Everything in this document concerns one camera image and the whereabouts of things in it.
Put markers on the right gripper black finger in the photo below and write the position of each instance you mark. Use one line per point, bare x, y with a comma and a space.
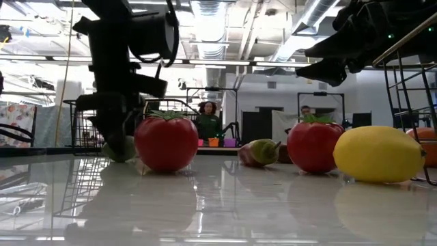
327, 48
324, 73

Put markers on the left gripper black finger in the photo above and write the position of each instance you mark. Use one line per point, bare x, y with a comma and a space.
109, 133
127, 128

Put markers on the green lime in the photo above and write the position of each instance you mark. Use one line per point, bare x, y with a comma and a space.
132, 152

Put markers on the red tomato green calyx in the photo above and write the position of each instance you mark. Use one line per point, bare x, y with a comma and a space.
312, 147
165, 143

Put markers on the large yellow lemon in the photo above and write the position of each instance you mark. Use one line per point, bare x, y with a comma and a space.
375, 153

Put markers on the red and green pepper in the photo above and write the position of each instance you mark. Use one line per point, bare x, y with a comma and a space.
263, 152

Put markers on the black background robot arm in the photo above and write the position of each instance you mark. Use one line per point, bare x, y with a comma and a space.
233, 129

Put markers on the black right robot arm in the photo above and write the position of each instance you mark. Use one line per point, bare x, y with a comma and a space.
392, 10

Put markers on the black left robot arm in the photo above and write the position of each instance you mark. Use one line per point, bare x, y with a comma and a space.
109, 34

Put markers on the orange-red round produce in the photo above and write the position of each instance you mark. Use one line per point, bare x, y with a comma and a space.
425, 152

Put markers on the white ceiling light strip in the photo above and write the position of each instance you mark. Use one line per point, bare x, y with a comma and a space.
283, 64
218, 62
71, 58
20, 57

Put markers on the person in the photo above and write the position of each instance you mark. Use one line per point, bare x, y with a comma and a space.
208, 126
305, 111

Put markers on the grey tarp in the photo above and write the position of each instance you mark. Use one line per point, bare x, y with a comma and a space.
51, 126

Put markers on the black monitor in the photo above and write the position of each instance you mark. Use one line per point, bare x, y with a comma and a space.
404, 119
362, 120

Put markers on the white hanging sheet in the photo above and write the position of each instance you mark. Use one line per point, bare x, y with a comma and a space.
281, 126

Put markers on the pink cup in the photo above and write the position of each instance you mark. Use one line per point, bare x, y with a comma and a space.
201, 143

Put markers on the black partition panel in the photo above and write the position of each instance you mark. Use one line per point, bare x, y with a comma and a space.
254, 126

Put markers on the orange cup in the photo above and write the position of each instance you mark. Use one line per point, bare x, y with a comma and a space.
213, 142

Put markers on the floral patterned cloth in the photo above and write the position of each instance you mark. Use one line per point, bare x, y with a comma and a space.
17, 119

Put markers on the tan background table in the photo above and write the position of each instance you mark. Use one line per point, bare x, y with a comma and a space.
218, 149

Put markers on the black curved bar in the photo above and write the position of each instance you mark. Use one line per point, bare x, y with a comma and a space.
10, 127

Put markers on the purple cup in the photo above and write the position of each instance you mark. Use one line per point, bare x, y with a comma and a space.
229, 143

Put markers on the black metal station frame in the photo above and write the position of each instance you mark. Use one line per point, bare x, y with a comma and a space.
320, 93
211, 89

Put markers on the silver ceiling air duct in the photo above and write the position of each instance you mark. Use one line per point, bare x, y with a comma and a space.
307, 24
208, 30

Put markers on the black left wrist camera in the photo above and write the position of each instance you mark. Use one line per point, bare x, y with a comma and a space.
150, 85

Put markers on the black table frame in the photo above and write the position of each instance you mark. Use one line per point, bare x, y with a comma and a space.
34, 151

